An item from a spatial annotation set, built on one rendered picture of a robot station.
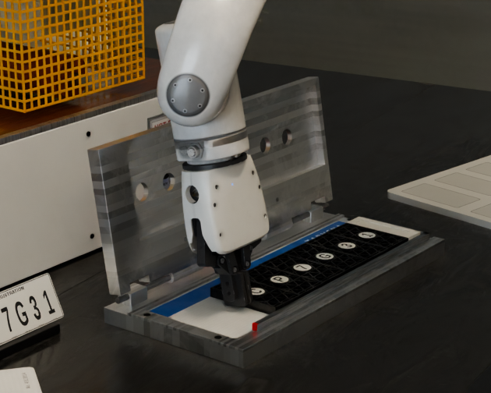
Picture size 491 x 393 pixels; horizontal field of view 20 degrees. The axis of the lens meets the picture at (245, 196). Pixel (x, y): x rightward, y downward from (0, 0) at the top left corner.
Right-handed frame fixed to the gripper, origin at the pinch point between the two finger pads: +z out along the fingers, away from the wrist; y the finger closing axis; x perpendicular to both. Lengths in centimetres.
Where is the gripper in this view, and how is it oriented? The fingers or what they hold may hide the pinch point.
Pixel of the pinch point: (236, 288)
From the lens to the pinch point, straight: 166.7
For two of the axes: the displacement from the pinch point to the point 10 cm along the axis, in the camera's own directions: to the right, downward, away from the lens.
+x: -7.8, 0.1, 6.3
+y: 6.1, -2.5, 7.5
